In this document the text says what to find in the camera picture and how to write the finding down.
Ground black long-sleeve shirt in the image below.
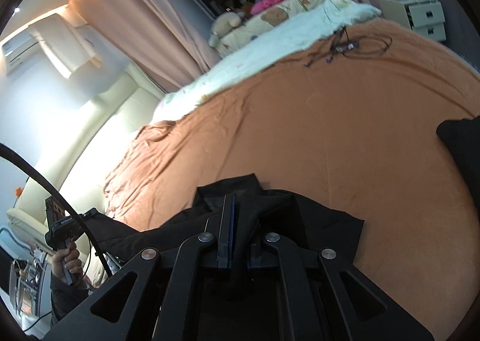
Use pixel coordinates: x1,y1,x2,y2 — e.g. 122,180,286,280
79,172,365,341

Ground person's left hand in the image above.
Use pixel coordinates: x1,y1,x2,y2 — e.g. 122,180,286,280
51,242,83,286

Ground cream padded headboard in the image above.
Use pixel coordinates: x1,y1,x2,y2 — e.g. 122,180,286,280
5,62,166,289

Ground orange-brown bed sheet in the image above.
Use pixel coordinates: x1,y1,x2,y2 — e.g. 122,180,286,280
104,20,479,340

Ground white air conditioner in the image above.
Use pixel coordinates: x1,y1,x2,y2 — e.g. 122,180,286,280
1,30,41,74

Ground plush toy on window seat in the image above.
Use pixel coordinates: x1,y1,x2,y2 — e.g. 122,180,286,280
208,11,245,48

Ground folded black garment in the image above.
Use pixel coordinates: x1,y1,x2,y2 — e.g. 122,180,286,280
436,116,480,210

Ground pink left curtain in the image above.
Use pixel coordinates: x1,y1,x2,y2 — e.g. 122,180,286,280
69,0,221,92

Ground light green quilt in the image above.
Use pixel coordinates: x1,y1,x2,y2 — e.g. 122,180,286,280
151,0,382,124

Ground bear-print cushion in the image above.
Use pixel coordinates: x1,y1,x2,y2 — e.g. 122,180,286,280
213,0,325,58

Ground white right nightstand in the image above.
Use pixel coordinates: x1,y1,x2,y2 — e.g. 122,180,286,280
378,0,447,41

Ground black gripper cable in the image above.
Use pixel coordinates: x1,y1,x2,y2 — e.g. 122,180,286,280
0,142,113,279

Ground black cable bundle on bed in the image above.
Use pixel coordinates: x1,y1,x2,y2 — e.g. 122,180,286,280
303,24,394,69

